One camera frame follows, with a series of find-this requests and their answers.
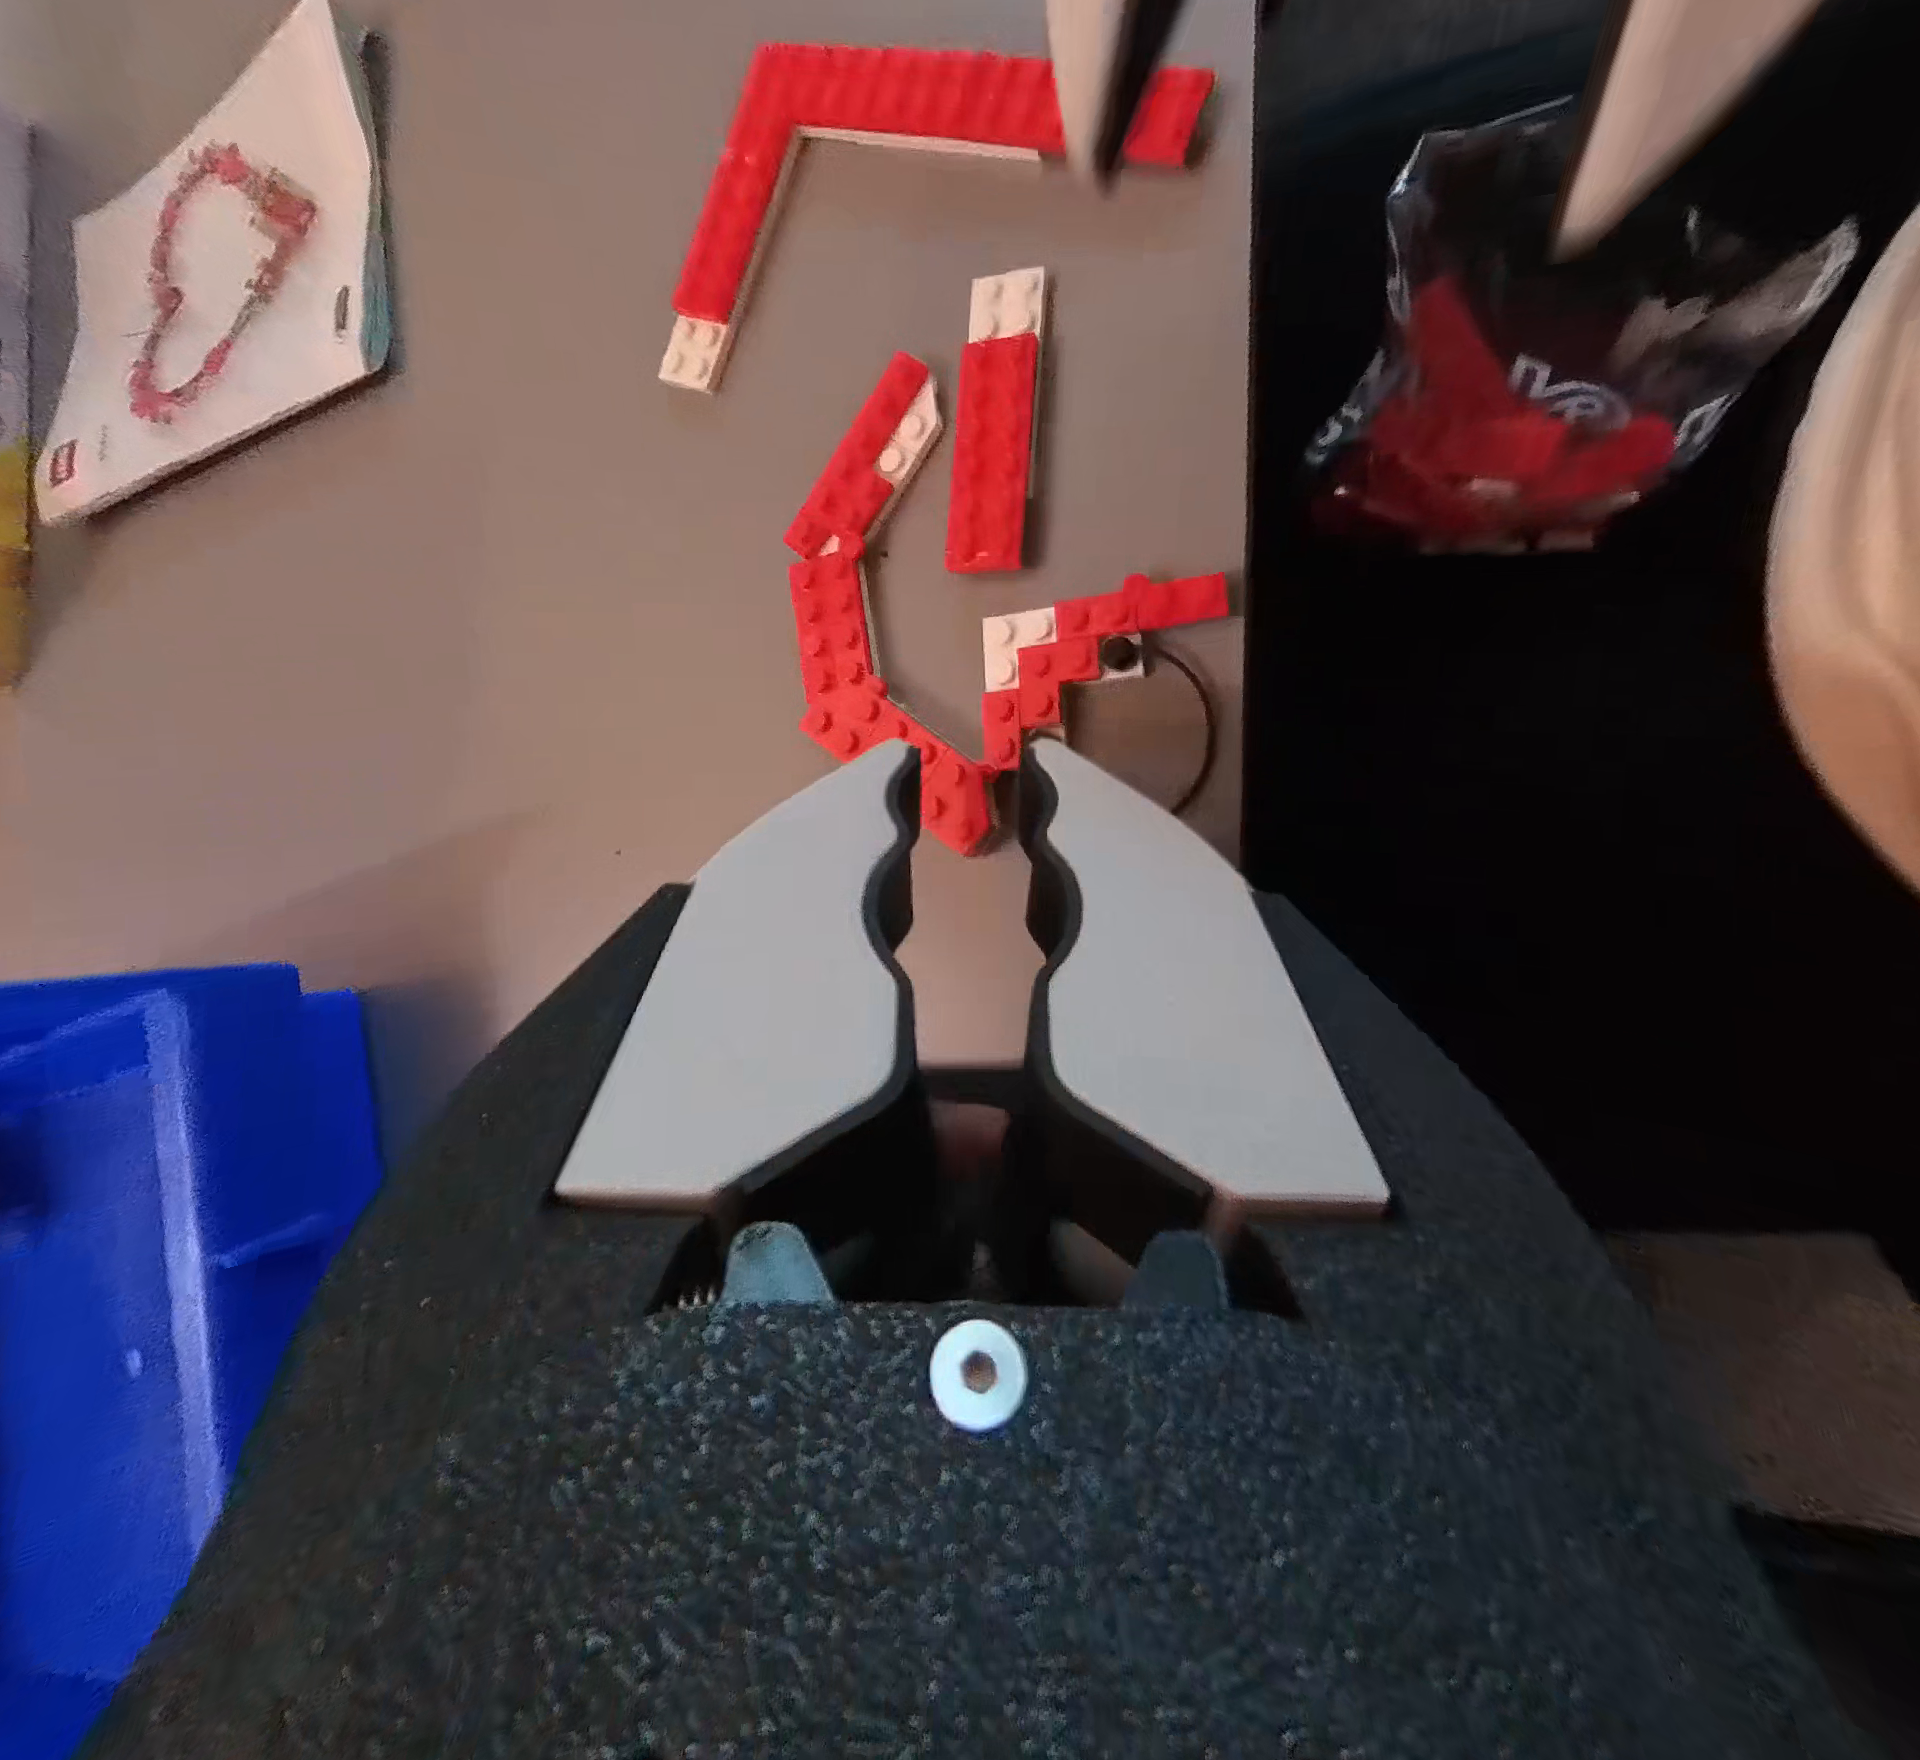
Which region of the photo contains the black key ring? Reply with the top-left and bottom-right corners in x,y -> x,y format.
1103,632 -> 1221,821

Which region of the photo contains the yellow object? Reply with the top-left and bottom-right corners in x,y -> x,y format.
0,440 -> 37,691

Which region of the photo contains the red white brick plate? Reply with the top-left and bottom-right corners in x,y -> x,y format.
945,267 -> 1052,578

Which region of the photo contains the red white brick chain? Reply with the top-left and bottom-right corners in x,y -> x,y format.
782,351 -> 1237,861

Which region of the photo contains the white instruction booklet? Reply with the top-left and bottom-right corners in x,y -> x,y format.
32,0 -> 398,530

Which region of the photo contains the long red brick strip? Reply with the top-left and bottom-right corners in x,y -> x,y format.
657,39 -> 1219,400

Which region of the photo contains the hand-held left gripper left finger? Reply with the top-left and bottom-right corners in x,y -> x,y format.
552,736 -> 925,1214

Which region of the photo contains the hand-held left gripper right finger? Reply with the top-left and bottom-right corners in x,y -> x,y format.
1022,736 -> 1393,1227

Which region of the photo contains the blue plastic bin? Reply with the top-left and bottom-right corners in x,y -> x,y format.
0,962 -> 388,1691

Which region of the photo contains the clear bag of red bricks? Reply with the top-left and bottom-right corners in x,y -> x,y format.
1303,99 -> 1863,561

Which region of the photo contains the grey desk with brown edge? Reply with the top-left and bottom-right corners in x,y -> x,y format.
0,0 -> 1260,1080

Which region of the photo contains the person's cream shirt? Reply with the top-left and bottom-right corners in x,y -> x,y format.
1764,232 -> 1920,893

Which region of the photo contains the black chair seat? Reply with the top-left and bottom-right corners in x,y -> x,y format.
1245,0 -> 1920,1239

